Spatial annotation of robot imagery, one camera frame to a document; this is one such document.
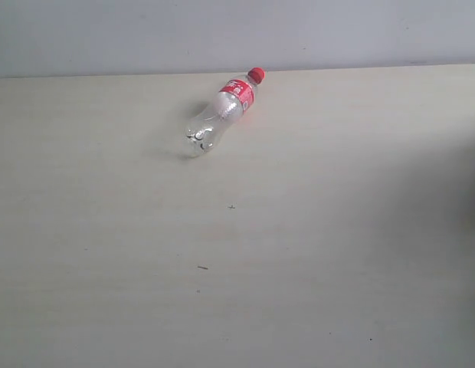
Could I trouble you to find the clear red-label cola bottle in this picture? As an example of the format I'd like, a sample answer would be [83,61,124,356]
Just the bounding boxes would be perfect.
[185,67,265,157]

